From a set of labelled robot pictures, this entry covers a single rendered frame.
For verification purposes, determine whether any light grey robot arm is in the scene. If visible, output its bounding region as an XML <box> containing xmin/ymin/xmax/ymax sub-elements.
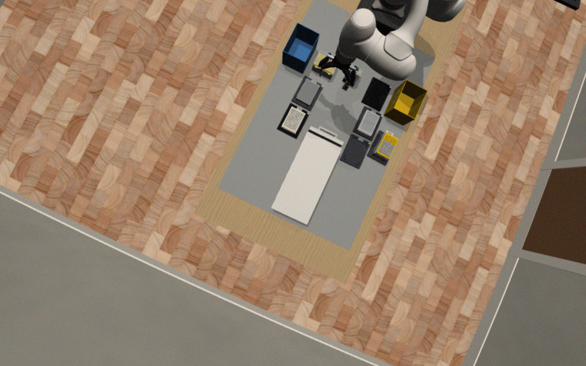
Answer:
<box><xmin>335</xmin><ymin>0</ymin><xmax>466</xmax><ymax>81</ymax></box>

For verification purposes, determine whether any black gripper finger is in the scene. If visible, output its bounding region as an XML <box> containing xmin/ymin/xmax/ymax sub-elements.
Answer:
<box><xmin>341</xmin><ymin>65</ymin><xmax>357</xmax><ymax>88</ymax></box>
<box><xmin>318</xmin><ymin>53</ymin><xmax>338</xmax><ymax>77</ymax></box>

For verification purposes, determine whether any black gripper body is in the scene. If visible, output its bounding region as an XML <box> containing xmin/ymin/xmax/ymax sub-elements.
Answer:
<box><xmin>332</xmin><ymin>56</ymin><xmax>351</xmax><ymax>70</ymax></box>

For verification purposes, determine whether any blue open-top bin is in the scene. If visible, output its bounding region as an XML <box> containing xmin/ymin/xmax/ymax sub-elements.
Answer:
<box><xmin>282</xmin><ymin>23</ymin><xmax>320</xmax><ymax>74</ymax></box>

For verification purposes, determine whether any grey bench mat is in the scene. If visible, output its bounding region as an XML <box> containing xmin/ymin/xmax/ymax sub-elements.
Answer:
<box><xmin>217</xmin><ymin>0</ymin><xmax>435</xmax><ymax>250</ymax></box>

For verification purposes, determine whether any yellow open-top bin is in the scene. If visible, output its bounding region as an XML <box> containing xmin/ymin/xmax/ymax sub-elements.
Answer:
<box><xmin>384</xmin><ymin>80</ymin><xmax>427</xmax><ymax>126</ymax></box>

